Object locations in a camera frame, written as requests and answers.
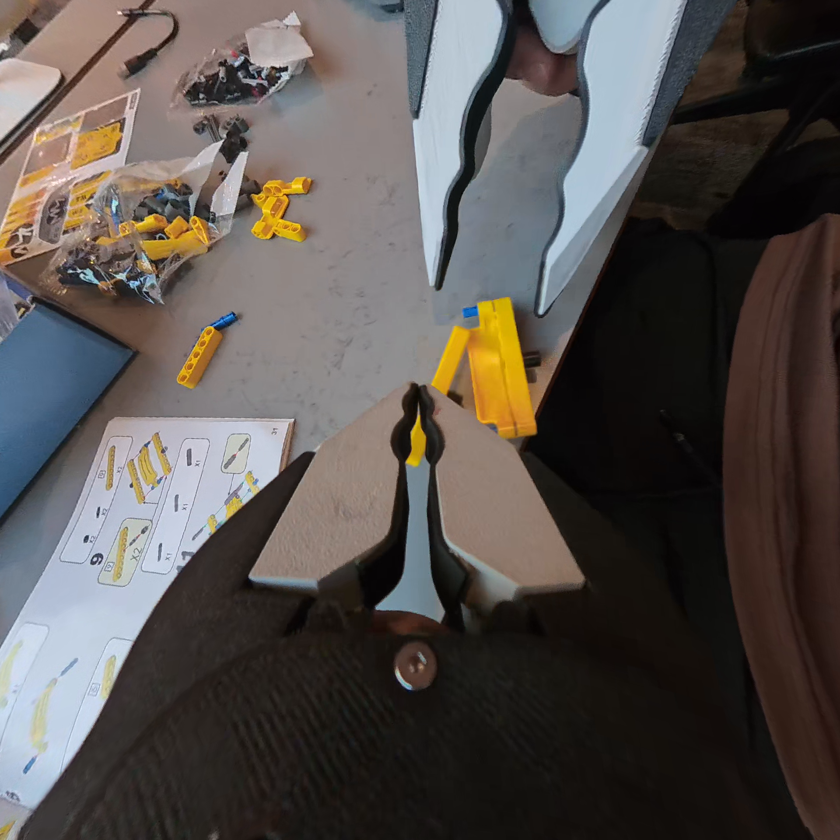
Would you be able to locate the open white instruction manual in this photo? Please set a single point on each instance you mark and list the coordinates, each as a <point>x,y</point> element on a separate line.
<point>105,565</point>

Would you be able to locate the short yellow beam blue pin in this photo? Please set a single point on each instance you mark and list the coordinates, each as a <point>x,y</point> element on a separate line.
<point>200,357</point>

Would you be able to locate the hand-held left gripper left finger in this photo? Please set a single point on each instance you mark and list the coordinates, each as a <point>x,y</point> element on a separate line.
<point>328,519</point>

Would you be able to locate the short yellow three-hole beam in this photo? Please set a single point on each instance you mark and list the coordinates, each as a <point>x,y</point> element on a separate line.
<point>290,231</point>

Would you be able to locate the black mesh chair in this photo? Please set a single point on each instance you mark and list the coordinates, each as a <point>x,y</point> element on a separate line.
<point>775,92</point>

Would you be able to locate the plastic bag of black parts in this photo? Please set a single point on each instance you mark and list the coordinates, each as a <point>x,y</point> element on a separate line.
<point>250,66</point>

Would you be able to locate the yellow angled beam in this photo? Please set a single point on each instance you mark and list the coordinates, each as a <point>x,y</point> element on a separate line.
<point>289,187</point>

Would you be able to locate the yellow L-shaped piece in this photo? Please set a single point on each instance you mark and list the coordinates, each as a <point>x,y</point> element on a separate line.
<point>269,214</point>

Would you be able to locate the yellow beam black pin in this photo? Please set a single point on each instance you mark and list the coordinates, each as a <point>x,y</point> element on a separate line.
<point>446,374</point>

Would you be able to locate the long yellow nine-hole beam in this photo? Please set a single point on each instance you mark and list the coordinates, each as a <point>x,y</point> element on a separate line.
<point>516,381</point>

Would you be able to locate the blue kit box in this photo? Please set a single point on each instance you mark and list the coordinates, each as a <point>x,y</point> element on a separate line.
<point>53,394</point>

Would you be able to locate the person's right hand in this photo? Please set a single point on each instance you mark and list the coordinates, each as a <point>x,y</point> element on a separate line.
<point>545,68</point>

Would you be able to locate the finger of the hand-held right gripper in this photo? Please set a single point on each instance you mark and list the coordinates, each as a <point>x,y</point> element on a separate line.
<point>453,131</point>
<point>617,118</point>

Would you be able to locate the plastic bag of yellow parts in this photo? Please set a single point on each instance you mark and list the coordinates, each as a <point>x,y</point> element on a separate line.
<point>145,230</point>

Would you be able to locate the white stand base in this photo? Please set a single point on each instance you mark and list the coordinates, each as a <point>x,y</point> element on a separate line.
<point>26,99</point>

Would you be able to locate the sticker sheet in plastic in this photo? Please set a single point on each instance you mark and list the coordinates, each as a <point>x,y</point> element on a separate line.
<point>66,171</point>

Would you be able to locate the loose black connector parts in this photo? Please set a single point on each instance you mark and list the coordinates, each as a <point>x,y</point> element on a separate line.
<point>223,138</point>

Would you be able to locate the grey desk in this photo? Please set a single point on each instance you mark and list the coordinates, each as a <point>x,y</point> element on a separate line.
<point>328,315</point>

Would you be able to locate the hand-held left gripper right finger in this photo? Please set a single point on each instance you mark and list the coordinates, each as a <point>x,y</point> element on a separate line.
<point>505,519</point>

